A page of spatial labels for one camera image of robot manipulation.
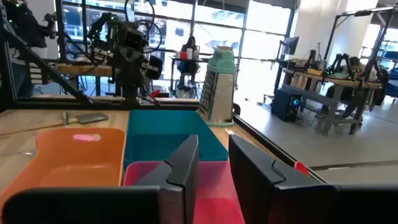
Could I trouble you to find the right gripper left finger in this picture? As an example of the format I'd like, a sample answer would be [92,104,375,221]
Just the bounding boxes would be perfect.
[1,134,200,224]

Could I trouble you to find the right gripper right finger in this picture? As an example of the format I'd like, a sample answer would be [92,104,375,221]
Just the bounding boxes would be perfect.
[228,134,398,224]

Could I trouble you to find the grey spatula with wooden handle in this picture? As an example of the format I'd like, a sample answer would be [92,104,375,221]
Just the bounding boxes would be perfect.
[0,111,109,137]

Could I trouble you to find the pink translucent plastic bin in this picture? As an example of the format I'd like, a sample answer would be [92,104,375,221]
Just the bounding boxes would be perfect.
[123,160,246,224]

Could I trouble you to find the black background table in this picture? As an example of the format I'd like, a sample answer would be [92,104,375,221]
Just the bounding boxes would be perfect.
[169,55,212,94]

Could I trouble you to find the wooden background workbench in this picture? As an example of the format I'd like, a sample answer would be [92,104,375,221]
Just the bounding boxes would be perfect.
[281,67,385,136]
[55,63,113,77]

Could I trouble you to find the person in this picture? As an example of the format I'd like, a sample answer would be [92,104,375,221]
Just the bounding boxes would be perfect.
[323,55,389,119]
[2,0,58,97]
[177,35,200,91]

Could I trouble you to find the teal blue plastic bin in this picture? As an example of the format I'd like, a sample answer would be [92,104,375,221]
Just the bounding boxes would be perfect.
[123,109,229,170]

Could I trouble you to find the black computer tower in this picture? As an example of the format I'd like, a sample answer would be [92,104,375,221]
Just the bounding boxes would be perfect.
[271,88,302,123]

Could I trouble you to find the black computer monitor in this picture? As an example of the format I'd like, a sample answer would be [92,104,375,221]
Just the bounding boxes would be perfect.
[281,36,300,56]

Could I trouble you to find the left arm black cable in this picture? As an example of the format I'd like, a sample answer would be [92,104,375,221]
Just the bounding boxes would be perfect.
[123,0,164,54]

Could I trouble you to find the black table edge rail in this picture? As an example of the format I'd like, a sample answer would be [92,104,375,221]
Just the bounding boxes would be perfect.
[0,95,327,184]

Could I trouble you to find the black frame strut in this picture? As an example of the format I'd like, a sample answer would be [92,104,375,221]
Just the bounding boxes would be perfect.
[0,0,93,105]

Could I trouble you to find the steel box grater, teal handle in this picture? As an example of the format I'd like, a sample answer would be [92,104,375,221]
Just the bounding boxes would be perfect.
[198,48,237,128]

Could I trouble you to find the orange plastic bin with handles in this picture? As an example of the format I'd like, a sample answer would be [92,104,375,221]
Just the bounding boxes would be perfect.
[0,126,126,215]

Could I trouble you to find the black background rig frame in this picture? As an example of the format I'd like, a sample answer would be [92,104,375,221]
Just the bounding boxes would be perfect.
[323,6,398,134]

